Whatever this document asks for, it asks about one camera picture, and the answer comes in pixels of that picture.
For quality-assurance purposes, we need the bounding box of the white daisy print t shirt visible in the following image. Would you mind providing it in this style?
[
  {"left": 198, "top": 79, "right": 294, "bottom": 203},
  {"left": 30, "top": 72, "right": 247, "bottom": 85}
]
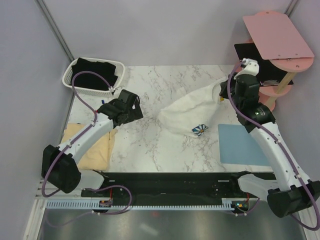
[{"left": 158, "top": 77, "right": 228, "bottom": 138}]

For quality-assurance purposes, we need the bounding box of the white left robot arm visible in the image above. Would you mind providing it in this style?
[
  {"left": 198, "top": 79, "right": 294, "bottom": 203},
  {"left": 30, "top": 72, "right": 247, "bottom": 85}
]
[{"left": 41, "top": 89, "right": 143, "bottom": 198}]

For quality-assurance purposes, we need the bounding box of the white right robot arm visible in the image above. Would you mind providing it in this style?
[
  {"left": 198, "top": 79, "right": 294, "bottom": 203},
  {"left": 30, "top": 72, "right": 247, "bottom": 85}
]
[{"left": 219, "top": 74, "right": 320, "bottom": 218}]

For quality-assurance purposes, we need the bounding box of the black clipboard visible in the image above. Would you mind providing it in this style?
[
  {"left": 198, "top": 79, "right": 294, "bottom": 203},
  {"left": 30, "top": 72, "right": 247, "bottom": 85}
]
[{"left": 234, "top": 43, "right": 288, "bottom": 87}]

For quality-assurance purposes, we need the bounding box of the white plastic laundry basket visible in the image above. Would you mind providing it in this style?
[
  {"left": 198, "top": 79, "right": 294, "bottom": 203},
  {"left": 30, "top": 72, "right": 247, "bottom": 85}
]
[{"left": 61, "top": 57, "right": 126, "bottom": 97}]

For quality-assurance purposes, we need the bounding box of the black t shirt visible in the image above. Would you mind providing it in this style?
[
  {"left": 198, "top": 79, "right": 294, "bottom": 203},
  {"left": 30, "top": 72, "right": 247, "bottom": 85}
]
[{"left": 71, "top": 58, "right": 118, "bottom": 91}]

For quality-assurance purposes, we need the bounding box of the light blue mat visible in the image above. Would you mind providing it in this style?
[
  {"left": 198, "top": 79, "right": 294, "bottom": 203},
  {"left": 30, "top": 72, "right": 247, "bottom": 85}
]
[{"left": 218, "top": 124, "right": 270, "bottom": 167}]

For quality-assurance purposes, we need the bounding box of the folded cream t shirt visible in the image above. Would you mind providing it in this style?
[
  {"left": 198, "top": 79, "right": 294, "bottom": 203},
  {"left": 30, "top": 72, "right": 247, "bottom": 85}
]
[{"left": 77, "top": 129, "right": 118, "bottom": 172}]

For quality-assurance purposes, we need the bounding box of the pink tiered wooden shelf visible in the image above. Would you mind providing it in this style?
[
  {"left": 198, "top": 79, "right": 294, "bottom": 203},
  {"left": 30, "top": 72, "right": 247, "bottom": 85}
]
[{"left": 243, "top": 11, "right": 315, "bottom": 111}]

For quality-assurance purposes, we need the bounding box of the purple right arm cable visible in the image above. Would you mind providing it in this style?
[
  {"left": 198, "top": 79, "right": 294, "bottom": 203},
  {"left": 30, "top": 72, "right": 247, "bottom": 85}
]
[{"left": 226, "top": 61, "right": 320, "bottom": 231}]

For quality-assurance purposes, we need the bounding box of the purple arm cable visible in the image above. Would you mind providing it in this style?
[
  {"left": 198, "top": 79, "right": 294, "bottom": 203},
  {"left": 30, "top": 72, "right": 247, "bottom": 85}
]
[
  {"left": 41, "top": 71, "right": 133, "bottom": 228},
  {"left": 226, "top": 61, "right": 320, "bottom": 231}
]

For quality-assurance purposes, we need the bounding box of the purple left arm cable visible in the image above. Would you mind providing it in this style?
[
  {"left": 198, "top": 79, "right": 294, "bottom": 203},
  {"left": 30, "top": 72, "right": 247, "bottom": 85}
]
[{"left": 41, "top": 71, "right": 133, "bottom": 228}]

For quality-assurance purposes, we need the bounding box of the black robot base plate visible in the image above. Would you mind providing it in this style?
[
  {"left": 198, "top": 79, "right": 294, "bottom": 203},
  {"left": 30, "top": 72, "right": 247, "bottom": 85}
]
[{"left": 80, "top": 171, "right": 276, "bottom": 207}]

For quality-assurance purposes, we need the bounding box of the aluminium frame rail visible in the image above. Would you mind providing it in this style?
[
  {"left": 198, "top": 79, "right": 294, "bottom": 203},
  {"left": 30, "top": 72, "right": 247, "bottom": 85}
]
[{"left": 35, "top": 179, "right": 85, "bottom": 200}]

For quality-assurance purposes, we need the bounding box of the white slotted cable duct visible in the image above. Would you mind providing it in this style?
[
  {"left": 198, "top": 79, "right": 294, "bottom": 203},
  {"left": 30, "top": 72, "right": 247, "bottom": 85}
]
[{"left": 45, "top": 199, "right": 244, "bottom": 211}]

